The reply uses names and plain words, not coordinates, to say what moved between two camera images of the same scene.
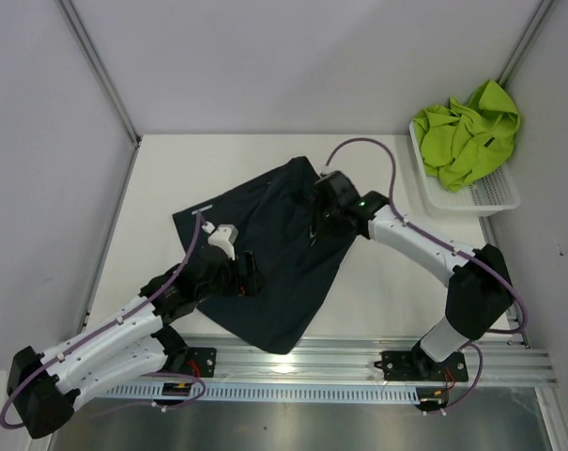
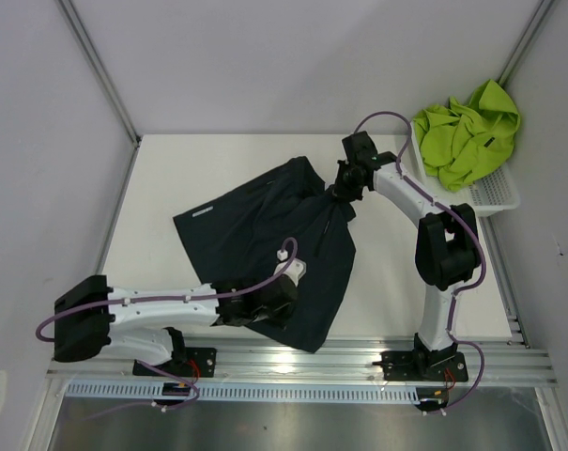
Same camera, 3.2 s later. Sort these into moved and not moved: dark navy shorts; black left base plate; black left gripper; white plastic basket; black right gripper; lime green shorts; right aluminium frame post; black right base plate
Moved: dark navy shorts; black right gripper; black left gripper
Not moved: white plastic basket; black left base plate; lime green shorts; right aluminium frame post; black right base plate
